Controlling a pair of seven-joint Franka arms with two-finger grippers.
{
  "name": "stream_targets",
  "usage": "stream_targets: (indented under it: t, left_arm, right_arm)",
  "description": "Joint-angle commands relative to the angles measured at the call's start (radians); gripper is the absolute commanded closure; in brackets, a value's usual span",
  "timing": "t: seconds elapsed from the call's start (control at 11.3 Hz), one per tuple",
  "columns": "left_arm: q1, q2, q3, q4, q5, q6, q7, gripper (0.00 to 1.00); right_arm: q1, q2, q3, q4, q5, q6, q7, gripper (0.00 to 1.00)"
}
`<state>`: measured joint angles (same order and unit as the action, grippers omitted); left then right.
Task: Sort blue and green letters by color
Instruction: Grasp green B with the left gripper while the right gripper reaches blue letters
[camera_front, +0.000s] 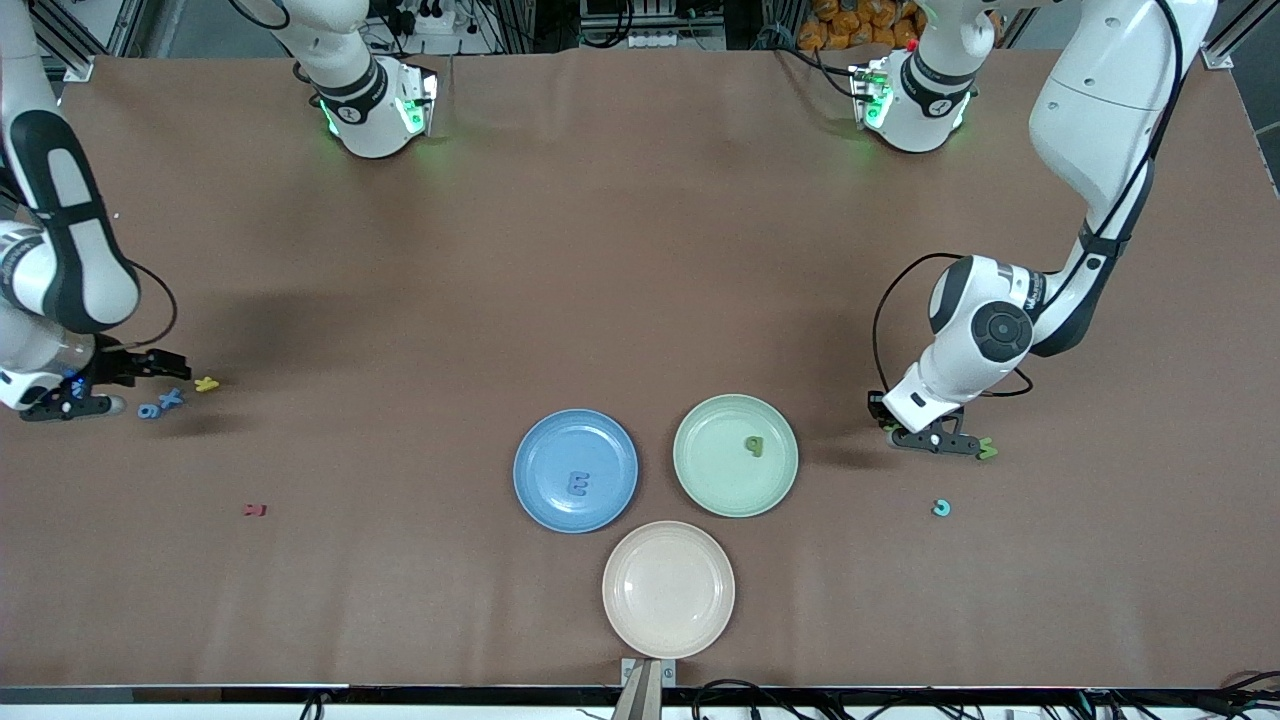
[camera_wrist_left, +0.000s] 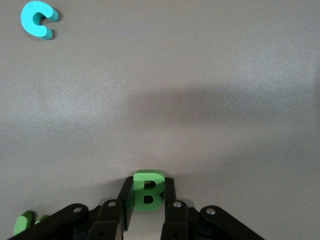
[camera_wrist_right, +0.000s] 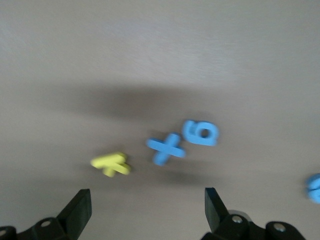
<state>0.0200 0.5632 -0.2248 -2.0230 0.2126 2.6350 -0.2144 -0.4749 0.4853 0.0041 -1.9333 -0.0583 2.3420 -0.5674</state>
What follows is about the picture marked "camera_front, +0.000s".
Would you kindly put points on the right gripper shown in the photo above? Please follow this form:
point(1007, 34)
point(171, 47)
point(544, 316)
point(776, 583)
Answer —
point(118, 369)

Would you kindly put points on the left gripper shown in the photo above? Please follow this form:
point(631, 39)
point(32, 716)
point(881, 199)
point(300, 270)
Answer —
point(878, 407)

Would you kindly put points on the blue letter X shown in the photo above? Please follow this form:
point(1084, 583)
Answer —
point(171, 398)

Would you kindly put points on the green letter M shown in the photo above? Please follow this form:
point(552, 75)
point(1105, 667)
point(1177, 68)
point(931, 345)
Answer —
point(990, 451)

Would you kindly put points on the green letter P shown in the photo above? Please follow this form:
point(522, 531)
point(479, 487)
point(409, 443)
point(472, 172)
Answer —
point(753, 446)

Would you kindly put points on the blue letter E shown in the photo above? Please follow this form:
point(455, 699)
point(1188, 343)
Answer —
point(578, 485)

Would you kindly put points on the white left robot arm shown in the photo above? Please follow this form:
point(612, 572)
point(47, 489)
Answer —
point(1110, 100)

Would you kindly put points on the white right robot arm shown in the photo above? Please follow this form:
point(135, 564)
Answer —
point(60, 200)

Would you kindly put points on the teal letter C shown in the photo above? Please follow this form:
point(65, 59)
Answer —
point(947, 507)

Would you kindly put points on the light green plate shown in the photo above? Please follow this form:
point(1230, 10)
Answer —
point(715, 480)

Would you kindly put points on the beige plate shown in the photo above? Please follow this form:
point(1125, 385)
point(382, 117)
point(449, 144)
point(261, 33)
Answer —
point(668, 590)

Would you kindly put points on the brown table cover sheet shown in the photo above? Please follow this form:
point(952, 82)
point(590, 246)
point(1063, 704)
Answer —
point(640, 250)

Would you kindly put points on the blue plate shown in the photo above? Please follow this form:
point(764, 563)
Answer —
point(545, 450)

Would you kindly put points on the orange snack bags pile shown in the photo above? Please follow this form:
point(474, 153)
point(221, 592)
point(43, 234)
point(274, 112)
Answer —
point(850, 25)

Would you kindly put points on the small white power strip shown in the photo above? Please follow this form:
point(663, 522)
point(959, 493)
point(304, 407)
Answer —
point(655, 40)

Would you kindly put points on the white power strip with plugs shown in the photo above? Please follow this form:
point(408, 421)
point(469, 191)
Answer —
point(425, 20)

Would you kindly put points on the aluminium frame corner bracket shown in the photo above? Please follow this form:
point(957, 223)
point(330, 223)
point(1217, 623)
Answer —
point(78, 68)
point(1220, 57)

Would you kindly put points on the metal mounting bracket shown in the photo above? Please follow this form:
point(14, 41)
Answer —
point(648, 672)

